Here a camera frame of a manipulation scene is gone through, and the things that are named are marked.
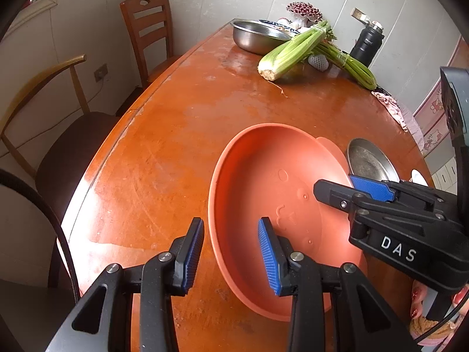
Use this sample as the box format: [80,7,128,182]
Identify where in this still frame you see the steel basin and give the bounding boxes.
[231,19,295,55]

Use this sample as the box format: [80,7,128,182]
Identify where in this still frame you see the blue patterned plate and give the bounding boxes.
[258,18,294,30]

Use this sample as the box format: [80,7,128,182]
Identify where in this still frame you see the pink cartoon printed panel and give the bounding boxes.
[413,37,469,156]

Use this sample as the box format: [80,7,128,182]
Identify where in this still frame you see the black thermos flask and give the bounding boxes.
[350,22,385,68]

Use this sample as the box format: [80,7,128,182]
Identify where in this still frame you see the wooden armchair with dark seat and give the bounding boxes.
[0,55,121,288]

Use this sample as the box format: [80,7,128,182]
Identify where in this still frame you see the red-brown wooden chair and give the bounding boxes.
[116,0,182,116]

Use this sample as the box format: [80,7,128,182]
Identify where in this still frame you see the window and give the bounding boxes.
[20,0,58,17]

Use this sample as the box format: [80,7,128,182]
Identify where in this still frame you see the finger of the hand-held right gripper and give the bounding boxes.
[349,174,446,207]
[313,179,458,228]

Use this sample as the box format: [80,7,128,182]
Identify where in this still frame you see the small steel plate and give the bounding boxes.
[347,138,401,183]

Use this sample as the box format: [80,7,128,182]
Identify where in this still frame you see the slim celery bunch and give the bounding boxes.
[317,40,378,90]

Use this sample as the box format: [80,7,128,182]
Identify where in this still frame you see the pink cloth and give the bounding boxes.
[372,91,409,132]

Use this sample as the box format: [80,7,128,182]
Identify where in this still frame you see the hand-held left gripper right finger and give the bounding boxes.
[257,217,422,352]

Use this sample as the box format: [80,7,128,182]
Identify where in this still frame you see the celery bunch with root end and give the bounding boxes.
[257,20,332,81]

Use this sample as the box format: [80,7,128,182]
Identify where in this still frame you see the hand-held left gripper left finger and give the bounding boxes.
[46,217,205,352]

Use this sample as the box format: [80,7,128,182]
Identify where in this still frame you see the white foam-netted fruit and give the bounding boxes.
[308,54,329,71]

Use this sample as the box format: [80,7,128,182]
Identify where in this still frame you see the person's right hand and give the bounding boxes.
[409,280,469,323]

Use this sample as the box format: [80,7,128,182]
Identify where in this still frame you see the pink strawberry print garment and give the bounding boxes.
[397,104,426,155]

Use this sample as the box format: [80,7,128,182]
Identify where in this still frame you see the white spoon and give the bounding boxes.
[409,169,429,187]

